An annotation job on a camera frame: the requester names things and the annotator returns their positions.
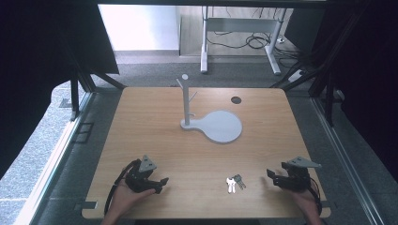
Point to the person's right hand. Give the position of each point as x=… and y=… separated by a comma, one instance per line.
x=305, y=203

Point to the white power strip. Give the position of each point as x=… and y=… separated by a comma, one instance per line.
x=296, y=76

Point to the silver key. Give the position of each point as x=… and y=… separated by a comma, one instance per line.
x=230, y=185

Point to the dark round table grommet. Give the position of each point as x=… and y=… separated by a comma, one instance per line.
x=236, y=100

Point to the dark grey key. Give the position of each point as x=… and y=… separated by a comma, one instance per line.
x=239, y=182

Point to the grey key holder stand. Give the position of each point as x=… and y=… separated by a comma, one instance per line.
x=219, y=125

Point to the black metal frame stand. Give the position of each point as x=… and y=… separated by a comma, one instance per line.
x=325, y=78
x=75, y=93

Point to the grey table bracket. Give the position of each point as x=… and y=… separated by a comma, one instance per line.
x=86, y=205

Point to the dark curtain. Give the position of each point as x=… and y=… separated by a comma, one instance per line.
x=369, y=78
x=37, y=62

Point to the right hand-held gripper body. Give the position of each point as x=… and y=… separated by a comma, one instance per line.
x=295, y=178

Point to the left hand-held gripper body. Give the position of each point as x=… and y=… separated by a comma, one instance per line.
x=137, y=178

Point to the person's left hand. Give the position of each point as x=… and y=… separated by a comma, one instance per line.
x=125, y=200

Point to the white metal desk frame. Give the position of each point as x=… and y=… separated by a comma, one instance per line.
x=242, y=24

